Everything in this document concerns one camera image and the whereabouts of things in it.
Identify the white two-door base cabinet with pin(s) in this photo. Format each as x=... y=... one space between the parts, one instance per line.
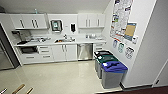
x=64 y=52

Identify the white narrow drawer unit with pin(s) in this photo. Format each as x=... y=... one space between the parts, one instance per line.
x=99 y=47

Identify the black soap dispenser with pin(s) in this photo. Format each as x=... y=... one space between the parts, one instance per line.
x=73 y=27

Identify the brown cork notice board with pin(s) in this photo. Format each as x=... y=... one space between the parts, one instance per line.
x=130 y=31

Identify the white room door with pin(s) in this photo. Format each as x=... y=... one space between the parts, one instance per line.
x=163 y=76

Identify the blue bottle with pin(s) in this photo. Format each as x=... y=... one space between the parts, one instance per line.
x=36 y=11

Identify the green-lid waste bin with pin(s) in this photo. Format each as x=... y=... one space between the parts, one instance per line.
x=102 y=53

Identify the grey bin wall sign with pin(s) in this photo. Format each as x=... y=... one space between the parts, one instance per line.
x=129 y=52

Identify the grey bin blue lid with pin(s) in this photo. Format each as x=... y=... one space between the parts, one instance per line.
x=113 y=75

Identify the white drawer stack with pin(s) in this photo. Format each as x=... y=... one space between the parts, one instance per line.
x=45 y=53

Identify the large printed wall poster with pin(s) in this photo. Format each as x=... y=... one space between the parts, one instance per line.
x=120 y=18

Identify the chrome sink faucet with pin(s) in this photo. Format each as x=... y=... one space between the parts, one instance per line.
x=65 y=36

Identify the white wide drawer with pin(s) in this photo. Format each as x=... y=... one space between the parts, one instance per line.
x=30 y=58

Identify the green bin wall sign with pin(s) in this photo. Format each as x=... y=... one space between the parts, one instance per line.
x=121 y=47

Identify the grey bin green lid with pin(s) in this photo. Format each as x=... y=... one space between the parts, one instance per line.
x=107 y=59

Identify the grey paper towel dispenser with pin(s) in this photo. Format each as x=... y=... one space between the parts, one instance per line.
x=56 y=26

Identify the white wall cabinet wide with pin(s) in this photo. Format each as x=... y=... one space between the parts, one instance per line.
x=28 y=21

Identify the stainless steel dishwasher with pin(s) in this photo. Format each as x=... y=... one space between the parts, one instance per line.
x=85 y=52

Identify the black built-in microwave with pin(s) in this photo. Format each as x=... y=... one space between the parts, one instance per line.
x=29 y=50

